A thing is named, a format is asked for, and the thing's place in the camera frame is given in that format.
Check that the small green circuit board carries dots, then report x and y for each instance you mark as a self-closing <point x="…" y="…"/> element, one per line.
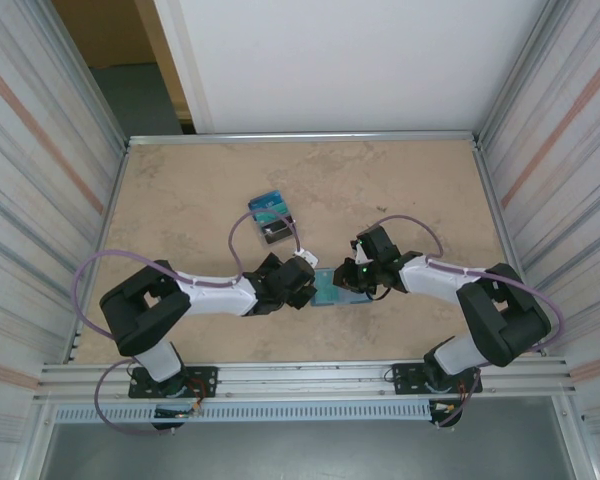
<point x="175" y="413"/>

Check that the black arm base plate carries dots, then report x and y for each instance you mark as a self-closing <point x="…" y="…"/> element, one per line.
<point x="405" y="380"/>
<point x="205" y="380"/>

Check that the dark blue credit card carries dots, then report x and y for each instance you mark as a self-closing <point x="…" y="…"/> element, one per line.
<point x="267" y="200"/>

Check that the teal credit card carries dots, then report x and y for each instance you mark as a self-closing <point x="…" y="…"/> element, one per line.
<point x="272" y="214"/>

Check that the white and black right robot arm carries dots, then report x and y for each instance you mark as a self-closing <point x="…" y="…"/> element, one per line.
<point x="430" y="277"/>

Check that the aluminium table frame rail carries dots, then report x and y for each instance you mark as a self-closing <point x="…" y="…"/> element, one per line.
<point x="509" y="250"/>
<point x="100" y="250"/>
<point x="305" y="137"/>

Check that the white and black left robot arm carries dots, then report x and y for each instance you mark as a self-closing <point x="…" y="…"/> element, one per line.
<point x="215" y="297"/>

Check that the small teal and black box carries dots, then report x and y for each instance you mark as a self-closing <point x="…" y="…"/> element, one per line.
<point x="280" y="232"/>

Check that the teal leather card holder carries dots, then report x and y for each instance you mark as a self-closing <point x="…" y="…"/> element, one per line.
<point x="355" y="299"/>

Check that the blue VIP credit card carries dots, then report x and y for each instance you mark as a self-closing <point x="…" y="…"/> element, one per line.
<point x="325" y="287"/>

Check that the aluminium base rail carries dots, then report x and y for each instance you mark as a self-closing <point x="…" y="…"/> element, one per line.
<point x="305" y="372"/>

